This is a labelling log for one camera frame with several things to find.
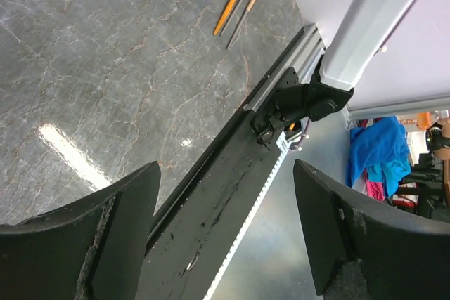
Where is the white slotted cable duct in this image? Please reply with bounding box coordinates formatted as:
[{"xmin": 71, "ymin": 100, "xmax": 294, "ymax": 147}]
[{"xmin": 202, "ymin": 131, "xmax": 300, "ymax": 300}]

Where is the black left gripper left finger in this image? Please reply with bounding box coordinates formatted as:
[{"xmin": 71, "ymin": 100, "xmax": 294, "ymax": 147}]
[{"xmin": 1, "ymin": 162, "xmax": 161, "ymax": 299}]

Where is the pink cloth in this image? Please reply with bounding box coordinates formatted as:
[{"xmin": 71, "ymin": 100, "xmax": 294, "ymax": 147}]
[{"xmin": 365, "ymin": 169, "xmax": 385, "ymax": 202}]

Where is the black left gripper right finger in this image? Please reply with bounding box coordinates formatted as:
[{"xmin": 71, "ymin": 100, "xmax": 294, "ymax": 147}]
[{"xmin": 293, "ymin": 160, "xmax": 449, "ymax": 299}]

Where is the aluminium frame rail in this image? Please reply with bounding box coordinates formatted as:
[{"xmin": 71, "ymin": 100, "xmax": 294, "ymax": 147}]
[{"xmin": 243, "ymin": 24, "xmax": 325, "ymax": 112}]

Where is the chopstick with tan handle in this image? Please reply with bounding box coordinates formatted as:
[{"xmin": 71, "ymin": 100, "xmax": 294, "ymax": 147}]
[{"xmin": 220, "ymin": 0, "xmax": 243, "ymax": 36}]

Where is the blue cloth pile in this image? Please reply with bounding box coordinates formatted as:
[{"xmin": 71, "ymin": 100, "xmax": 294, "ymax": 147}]
[{"xmin": 345, "ymin": 117, "xmax": 411, "ymax": 197}]

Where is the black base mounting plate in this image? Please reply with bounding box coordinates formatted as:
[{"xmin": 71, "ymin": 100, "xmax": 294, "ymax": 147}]
[{"xmin": 135, "ymin": 103, "xmax": 282, "ymax": 300}]

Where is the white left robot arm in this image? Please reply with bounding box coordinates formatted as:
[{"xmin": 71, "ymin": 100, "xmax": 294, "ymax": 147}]
[{"xmin": 1, "ymin": 0, "xmax": 415, "ymax": 299}]

